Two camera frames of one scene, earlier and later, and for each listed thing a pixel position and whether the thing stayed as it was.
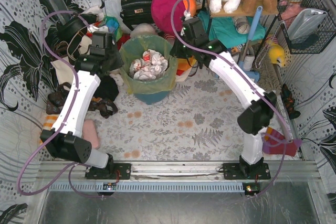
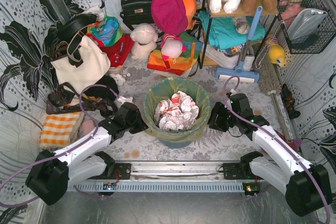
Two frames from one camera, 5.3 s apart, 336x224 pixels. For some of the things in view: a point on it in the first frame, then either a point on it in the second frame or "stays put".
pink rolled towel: [89, 131] stays put
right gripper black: [176, 51] → [217, 118]
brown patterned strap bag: [56, 99] stays put
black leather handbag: [136, 10] stays put
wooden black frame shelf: [242, 13] stays put
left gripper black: [113, 57] → [137, 123]
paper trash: [151, 65] → [178, 113]
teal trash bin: [152, 97] → [175, 139]
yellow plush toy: [276, 54] stays put
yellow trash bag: [133, 49] → [163, 89]
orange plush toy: [189, 1] stays put
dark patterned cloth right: [290, 102] stays put
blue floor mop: [242, 68] stays put
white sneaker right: [249, 59] stays put
